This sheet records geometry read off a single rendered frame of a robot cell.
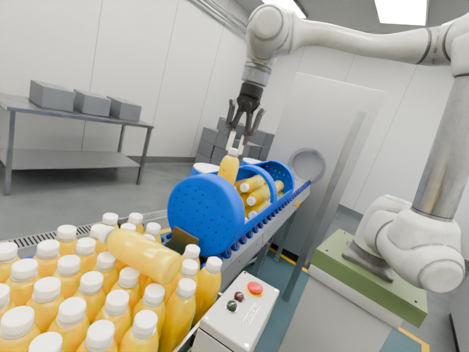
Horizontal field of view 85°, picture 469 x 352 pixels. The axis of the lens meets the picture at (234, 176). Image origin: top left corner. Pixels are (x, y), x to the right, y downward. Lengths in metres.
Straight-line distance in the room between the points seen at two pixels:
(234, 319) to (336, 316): 0.63
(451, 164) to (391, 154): 5.04
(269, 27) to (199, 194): 0.53
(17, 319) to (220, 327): 0.31
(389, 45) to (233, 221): 0.71
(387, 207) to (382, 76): 5.21
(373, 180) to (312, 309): 4.94
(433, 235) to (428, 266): 0.08
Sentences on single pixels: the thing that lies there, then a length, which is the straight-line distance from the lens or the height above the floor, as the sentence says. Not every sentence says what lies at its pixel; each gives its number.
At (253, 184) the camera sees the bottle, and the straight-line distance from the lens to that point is 1.20.
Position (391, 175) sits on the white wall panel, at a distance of 5.90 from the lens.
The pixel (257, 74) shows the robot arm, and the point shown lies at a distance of 0.87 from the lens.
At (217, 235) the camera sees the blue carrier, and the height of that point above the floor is 1.06.
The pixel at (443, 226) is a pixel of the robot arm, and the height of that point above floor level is 1.34.
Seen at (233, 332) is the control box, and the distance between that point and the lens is 0.54.
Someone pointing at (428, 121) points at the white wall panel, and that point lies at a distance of 5.93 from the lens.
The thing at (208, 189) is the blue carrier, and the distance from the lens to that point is 0.86.
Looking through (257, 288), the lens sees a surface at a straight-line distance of 0.63.
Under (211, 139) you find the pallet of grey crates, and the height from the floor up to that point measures 0.75.
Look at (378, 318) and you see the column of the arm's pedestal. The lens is 1.10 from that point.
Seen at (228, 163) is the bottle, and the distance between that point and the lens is 0.90.
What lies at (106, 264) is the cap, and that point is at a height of 1.09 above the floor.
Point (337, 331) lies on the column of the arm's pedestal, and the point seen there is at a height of 0.82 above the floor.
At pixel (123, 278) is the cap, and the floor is 1.09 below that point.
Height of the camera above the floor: 1.48
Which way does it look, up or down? 15 degrees down
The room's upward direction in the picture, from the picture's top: 17 degrees clockwise
